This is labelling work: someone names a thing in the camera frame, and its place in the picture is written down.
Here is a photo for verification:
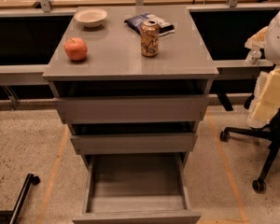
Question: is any blue chip bag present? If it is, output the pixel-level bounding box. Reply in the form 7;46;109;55
124;12;175;36

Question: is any black wheeled stand base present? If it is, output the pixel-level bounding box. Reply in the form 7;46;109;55
0;174;40;224

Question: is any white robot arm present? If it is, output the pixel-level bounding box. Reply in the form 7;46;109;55
245;11;280;128

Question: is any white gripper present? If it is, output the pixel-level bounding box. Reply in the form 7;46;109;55
245;26;280;128

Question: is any grey drawer cabinet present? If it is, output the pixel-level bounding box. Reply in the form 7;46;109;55
42;5;219;173

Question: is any red apple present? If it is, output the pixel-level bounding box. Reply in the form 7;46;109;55
64;37;88;61

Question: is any black office chair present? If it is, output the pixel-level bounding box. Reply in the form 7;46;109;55
219;111;280;195

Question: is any orange soda can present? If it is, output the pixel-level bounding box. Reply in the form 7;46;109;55
140;20;160;57

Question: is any clear sanitizer bottle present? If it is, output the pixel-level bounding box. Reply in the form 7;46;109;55
245;49;262;65

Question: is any white bowl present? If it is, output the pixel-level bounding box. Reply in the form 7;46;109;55
74;8;107;28

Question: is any grey open bottom drawer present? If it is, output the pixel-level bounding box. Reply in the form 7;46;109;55
73;153;201;224

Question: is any grey top drawer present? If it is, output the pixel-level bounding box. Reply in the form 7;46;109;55
57;95;208;124

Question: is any grey middle drawer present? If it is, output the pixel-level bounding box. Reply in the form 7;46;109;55
71;133;197;154

